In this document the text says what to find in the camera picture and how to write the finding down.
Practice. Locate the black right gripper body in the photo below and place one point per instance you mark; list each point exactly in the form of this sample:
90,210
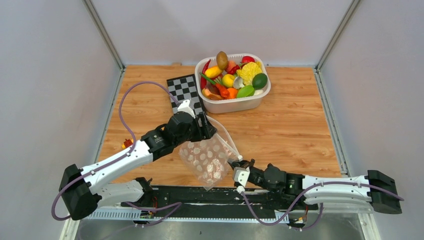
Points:
258,177

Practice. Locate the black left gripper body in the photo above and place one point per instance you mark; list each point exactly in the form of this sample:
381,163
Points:
196,133

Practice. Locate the clear dotted zip bag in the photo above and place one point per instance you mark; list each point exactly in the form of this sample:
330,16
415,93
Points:
208,160

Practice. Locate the white grey mushroom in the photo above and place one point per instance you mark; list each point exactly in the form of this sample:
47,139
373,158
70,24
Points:
238,83

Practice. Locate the light green leaf vegetable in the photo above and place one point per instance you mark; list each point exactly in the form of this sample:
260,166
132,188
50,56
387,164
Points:
246,91

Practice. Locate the dark green lime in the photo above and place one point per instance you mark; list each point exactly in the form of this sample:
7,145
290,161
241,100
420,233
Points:
259,81

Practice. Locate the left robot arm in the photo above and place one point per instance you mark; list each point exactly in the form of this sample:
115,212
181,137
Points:
85,189

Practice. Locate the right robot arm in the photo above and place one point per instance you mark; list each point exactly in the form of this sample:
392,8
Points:
297,191

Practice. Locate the white plastic food tub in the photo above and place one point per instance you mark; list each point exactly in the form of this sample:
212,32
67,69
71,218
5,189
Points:
236,104

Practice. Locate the black white checkerboard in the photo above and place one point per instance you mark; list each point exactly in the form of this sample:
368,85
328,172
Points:
185,88

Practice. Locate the chocolate glazed eclair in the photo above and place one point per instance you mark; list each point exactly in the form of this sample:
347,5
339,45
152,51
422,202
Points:
212,93

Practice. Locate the long red chili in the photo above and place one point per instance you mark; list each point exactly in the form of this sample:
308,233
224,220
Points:
203,81

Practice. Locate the green onion stalk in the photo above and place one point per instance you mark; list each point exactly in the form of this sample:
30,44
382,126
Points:
207,78

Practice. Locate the yellow toy brick car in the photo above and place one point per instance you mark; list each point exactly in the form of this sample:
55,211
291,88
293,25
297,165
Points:
127,143

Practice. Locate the orange tangerine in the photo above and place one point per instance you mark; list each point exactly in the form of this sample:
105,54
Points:
232,93

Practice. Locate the yellow mango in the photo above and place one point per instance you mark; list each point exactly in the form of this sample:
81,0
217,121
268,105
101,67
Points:
213,72

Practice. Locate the red pepper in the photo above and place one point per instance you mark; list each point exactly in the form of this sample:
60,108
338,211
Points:
233,70

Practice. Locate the brown kiwi potato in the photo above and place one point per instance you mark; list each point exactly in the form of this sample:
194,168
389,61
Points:
222,60

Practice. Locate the yellow napa cabbage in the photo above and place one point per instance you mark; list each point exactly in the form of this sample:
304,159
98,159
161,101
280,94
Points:
249,71

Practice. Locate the red apple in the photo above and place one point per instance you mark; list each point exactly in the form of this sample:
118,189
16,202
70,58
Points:
247,59

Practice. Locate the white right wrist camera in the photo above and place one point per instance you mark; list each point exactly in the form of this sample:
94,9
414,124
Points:
240,177

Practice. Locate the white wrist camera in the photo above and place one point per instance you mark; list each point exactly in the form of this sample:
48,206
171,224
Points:
185,107
240,177

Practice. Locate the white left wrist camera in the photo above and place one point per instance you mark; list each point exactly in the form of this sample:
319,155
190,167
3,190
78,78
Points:
185,107

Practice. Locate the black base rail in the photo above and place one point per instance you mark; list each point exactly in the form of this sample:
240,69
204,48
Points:
216,203

